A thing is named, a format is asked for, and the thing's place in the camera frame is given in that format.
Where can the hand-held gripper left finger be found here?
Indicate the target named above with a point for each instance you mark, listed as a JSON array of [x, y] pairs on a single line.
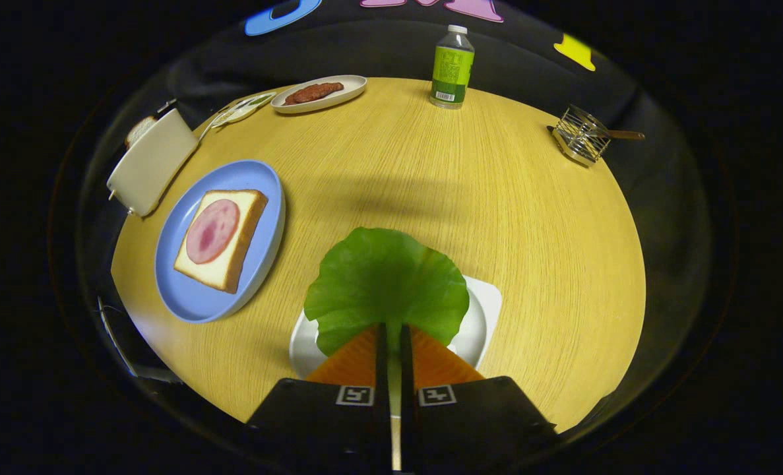
[[325, 422]]

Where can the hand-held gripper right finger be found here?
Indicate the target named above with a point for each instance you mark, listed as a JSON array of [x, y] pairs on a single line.
[[470, 422]]

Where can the green lettuce leaf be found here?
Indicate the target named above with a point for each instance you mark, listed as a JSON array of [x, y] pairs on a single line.
[[384, 277]]

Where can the toast bread slice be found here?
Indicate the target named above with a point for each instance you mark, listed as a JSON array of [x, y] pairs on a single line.
[[139, 130]]

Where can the white square plate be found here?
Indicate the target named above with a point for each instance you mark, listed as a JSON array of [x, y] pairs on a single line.
[[483, 316]]

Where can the white bread slice under ham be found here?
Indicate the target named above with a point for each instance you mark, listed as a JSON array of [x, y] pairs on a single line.
[[233, 264]]

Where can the blue round plate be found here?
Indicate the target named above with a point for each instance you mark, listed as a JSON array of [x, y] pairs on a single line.
[[187, 297]]

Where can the pink ham slice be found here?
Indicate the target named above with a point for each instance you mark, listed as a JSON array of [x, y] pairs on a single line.
[[213, 231]]

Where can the white toaster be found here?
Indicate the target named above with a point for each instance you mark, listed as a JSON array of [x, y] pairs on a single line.
[[154, 165]]

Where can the white divided tray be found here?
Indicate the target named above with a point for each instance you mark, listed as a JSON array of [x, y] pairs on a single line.
[[246, 109]]

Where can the brown meat patty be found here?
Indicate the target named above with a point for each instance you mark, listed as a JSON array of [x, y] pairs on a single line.
[[313, 93]]

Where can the white oval plate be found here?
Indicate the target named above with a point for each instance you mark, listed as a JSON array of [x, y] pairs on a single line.
[[351, 86]]

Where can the green label plastic bottle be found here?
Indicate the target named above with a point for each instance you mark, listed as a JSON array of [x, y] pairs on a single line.
[[452, 72]]

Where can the black backdrop cloth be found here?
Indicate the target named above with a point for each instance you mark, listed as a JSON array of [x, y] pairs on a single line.
[[378, 46]]

